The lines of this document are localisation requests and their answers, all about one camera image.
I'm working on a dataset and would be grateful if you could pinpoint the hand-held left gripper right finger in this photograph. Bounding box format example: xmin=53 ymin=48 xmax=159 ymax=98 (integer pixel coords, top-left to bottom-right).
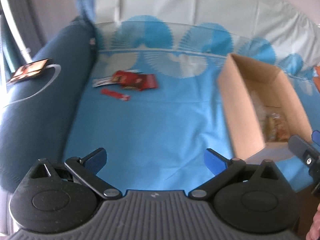
xmin=188 ymin=148 xmax=285 ymax=200

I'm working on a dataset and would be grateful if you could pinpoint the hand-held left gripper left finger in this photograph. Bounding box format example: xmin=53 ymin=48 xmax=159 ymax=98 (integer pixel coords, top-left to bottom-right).
xmin=27 ymin=148 xmax=122 ymax=200

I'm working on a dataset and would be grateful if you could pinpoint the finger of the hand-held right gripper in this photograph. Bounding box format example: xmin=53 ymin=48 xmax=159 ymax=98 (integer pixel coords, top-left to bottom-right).
xmin=311 ymin=129 xmax=320 ymax=147
xmin=288 ymin=134 xmax=320 ymax=171

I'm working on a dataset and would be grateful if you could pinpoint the clear snack bag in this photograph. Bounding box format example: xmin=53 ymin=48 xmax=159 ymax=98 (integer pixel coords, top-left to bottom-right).
xmin=262 ymin=112 xmax=290 ymax=143

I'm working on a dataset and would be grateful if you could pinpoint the brown cardboard box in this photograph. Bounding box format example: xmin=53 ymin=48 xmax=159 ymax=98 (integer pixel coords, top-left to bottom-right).
xmin=217 ymin=53 xmax=314 ymax=160

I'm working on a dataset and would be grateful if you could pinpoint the long red snack stick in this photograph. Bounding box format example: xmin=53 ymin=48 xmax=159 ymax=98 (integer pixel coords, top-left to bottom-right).
xmin=101 ymin=88 xmax=131 ymax=102

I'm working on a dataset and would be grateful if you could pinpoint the large red snack packet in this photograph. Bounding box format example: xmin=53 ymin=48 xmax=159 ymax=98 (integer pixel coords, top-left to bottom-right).
xmin=112 ymin=70 xmax=145 ymax=91

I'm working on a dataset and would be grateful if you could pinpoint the small red snack packet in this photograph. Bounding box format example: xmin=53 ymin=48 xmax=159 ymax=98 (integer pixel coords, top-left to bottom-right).
xmin=142 ymin=74 xmax=158 ymax=89

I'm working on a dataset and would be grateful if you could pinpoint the person's right hand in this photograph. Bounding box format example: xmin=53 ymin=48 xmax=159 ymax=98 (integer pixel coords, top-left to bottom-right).
xmin=306 ymin=211 xmax=320 ymax=240

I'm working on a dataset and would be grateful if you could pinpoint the blue white printed sheet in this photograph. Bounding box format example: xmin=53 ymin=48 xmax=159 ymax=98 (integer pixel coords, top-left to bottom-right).
xmin=62 ymin=0 xmax=320 ymax=198

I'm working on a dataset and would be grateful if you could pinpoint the dark red printed card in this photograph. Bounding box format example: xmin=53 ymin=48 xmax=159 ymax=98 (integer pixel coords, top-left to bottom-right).
xmin=7 ymin=58 xmax=52 ymax=84

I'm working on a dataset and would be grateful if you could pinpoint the white cable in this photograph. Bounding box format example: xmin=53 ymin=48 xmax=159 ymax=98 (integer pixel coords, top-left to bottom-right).
xmin=2 ymin=64 xmax=62 ymax=108

